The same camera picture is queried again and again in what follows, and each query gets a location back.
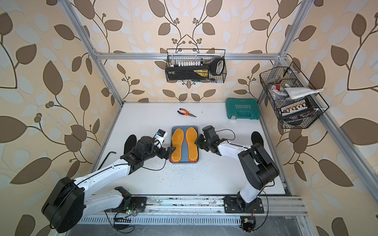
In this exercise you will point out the drill bit set box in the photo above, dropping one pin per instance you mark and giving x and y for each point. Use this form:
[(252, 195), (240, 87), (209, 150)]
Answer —
[(298, 107)]

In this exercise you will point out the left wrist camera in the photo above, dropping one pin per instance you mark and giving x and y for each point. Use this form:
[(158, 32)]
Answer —
[(161, 135)]

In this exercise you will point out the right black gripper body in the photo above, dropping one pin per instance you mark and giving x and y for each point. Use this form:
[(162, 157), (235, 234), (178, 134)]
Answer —
[(202, 142)]

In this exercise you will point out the back wire basket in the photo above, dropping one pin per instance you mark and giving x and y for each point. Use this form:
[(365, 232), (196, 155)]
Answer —
[(196, 65)]

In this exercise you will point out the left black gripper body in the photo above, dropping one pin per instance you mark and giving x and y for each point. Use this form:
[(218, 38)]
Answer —
[(156, 152)]

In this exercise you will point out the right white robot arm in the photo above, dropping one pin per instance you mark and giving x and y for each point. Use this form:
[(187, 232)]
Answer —
[(258, 166)]

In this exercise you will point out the black yellow tool box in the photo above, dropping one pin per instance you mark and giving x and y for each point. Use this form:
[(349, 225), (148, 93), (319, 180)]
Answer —
[(197, 73)]

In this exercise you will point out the green tool case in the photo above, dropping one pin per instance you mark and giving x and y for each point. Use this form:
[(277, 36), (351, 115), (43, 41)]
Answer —
[(242, 109)]

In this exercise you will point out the yellow insole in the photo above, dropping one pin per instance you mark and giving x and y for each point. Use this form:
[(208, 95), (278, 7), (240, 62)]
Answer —
[(177, 142), (191, 137)]

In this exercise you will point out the right wire basket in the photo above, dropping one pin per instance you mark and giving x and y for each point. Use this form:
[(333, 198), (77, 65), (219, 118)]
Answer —
[(294, 99)]

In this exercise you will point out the wire basket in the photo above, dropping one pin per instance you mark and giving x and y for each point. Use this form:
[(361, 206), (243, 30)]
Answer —
[(196, 65), (294, 99)]

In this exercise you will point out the orange handled pliers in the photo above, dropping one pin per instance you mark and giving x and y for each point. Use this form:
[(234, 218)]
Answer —
[(184, 112)]

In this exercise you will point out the white paper bag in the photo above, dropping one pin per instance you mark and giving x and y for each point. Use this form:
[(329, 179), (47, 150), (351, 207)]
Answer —
[(299, 92)]

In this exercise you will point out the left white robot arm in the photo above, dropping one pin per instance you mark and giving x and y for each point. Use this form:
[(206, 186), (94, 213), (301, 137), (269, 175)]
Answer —
[(73, 199)]

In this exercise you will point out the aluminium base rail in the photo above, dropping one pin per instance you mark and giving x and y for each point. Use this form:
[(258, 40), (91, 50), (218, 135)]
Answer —
[(216, 205)]

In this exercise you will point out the blue storage box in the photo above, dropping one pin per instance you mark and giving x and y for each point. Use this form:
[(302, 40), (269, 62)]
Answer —
[(184, 159)]

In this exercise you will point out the black insole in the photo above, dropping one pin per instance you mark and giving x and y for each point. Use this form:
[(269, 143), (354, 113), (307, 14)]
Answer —
[(130, 143), (256, 138)]

